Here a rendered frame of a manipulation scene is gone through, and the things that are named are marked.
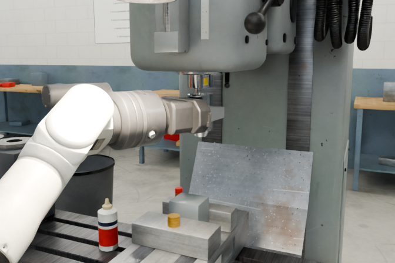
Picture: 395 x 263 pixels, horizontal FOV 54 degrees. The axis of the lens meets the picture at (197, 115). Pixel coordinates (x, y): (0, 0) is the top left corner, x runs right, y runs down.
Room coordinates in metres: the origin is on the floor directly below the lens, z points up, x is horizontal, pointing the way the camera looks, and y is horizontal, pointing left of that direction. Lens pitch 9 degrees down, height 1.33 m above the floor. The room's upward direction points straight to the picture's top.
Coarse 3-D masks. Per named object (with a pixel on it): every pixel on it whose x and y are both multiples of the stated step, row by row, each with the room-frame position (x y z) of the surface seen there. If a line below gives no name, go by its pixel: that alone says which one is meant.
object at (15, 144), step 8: (0, 136) 0.97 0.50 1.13; (0, 144) 0.87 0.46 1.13; (8, 144) 0.87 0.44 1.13; (16, 144) 0.88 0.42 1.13; (24, 144) 0.89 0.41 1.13; (0, 152) 0.85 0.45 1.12; (8, 152) 0.85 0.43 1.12; (16, 152) 0.85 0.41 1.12; (0, 160) 0.85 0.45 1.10; (8, 160) 0.84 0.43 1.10; (0, 168) 0.85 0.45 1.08; (8, 168) 0.84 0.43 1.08; (0, 176) 0.85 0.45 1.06; (48, 216) 0.92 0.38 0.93
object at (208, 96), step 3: (189, 93) 0.68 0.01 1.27; (192, 93) 0.68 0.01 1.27; (207, 93) 0.68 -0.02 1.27; (210, 93) 0.68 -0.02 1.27; (189, 96) 0.67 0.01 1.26; (192, 96) 0.67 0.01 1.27; (195, 96) 0.67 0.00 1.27; (198, 96) 0.66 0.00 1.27; (201, 96) 0.66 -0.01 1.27; (204, 96) 0.66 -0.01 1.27; (207, 96) 0.67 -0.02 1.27; (210, 96) 0.67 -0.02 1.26; (201, 99) 0.66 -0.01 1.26; (204, 99) 0.66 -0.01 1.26; (207, 99) 0.67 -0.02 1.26; (210, 99) 0.67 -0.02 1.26
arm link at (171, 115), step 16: (144, 96) 0.58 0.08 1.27; (176, 96) 0.69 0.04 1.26; (144, 112) 0.56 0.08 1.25; (160, 112) 0.58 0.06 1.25; (176, 112) 0.60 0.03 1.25; (192, 112) 0.62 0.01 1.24; (208, 112) 0.62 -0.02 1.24; (144, 128) 0.55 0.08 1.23; (160, 128) 0.58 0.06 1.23; (176, 128) 0.60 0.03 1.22; (192, 128) 0.62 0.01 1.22; (144, 144) 0.58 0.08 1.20
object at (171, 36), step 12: (180, 0) 0.57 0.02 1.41; (156, 12) 0.58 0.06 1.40; (168, 12) 0.57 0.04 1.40; (180, 12) 0.57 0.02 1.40; (156, 24) 0.58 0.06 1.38; (168, 24) 0.57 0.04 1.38; (180, 24) 0.57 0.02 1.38; (156, 36) 0.57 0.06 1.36; (168, 36) 0.57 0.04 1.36; (180, 36) 0.57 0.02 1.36; (156, 48) 0.57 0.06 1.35; (168, 48) 0.57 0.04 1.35; (180, 48) 0.57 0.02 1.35
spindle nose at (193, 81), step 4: (188, 76) 0.68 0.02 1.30; (192, 76) 0.67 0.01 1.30; (196, 76) 0.66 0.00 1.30; (200, 76) 0.66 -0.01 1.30; (204, 76) 0.66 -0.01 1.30; (208, 76) 0.67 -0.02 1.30; (212, 76) 0.68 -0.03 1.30; (188, 80) 0.68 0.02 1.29; (192, 80) 0.67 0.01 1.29; (196, 80) 0.66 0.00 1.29; (200, 80) 0.66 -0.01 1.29; (208, 80) 0.67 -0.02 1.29; (212, 80) 0.68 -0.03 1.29; (188, 84) 0.68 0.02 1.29; (192, 84) 0.67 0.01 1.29; (196, 84) 0.66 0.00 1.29; (200, 84) 0.66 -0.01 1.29; (208, 84) 0.67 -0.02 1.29; (212, 84) 0.68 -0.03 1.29; (200, 88) 0.66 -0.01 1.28
